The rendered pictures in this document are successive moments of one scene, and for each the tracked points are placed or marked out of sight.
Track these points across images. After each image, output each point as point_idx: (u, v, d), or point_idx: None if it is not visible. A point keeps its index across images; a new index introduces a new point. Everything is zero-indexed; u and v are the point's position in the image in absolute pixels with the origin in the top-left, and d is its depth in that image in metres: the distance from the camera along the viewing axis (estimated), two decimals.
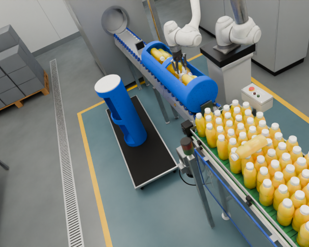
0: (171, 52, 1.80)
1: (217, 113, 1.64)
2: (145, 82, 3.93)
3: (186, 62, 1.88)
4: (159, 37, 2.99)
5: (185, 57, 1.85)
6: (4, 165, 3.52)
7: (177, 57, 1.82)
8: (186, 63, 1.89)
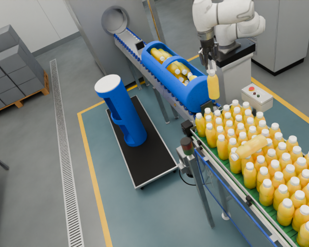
0: (200, 40, 1.35)
1: (217, 113, 1.64)
2: (145, 82, 3.93)
3: (218, 55, 1.44)
4: (159, 37, 2.99)
5: (217, 47, 1.40)
6: (4, 165, 3.52)
7: (208, 47, 1.38)
8: (218, 55, 1.44)
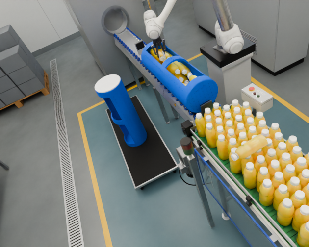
0: None
1: (217, 113, 1.64)
2: (145, 82, 3.93)
3: (165, 47, 2.15)
4: None
5: (164, 42, 2.11)
6: (4, 165, 3.52)
7: (157, 42, 2.08)
8: (165, 48, 2.15)
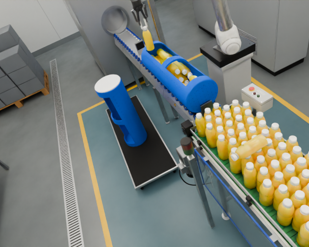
0: (131, 1, 1.90)
1: (217, 113, 1.64)
2: (145, 82, 3.93)
3: (147, 14, 1.99)
4: (159, 37, 2.99)
5: (145, 8, 1.95)
6: (4, 165, 3.52)
7: (138, 7, 1.92)
8: (147, 14, 1.99)
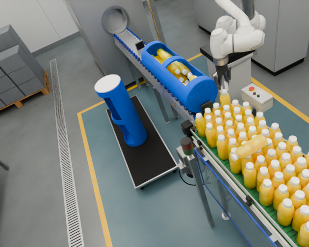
0: (215, 65, 1.50)
1: (217, 113, 1.64)
2: (145, 82, 3.93)
3: (230, 77, 1.59)
4: (159, 37, 2.99)
5: (230, 71, 1.56)
6: (4, 165, 3.52)
7: (222, 70, 1.53)
8: (230, 77, 1.60)
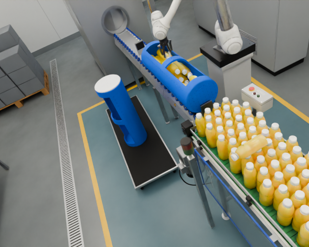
0: None
1: (217, 113, 1.64)
2: (145, 82, 3.93)
3: (171, 48, 2.18)
4: None
5: (170, 43, 2.14)
6: (4, 165, 3.52)
7: (164, 42, 2.11)
8: (171, 48, 2.18)
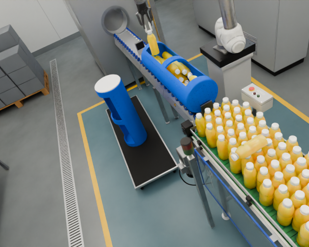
0: (136, 4, 1.84)
1: (217, 113, 1.64)
2: (145, 82, 3.93)
3: (152, 17, 1.92)
4: (159, 37, 2.99)
5: (150, 11, 1.89)
6: (4, 165, 3.52)
7: (142, 10, 1.86)
8: (152, 18, 1.93)
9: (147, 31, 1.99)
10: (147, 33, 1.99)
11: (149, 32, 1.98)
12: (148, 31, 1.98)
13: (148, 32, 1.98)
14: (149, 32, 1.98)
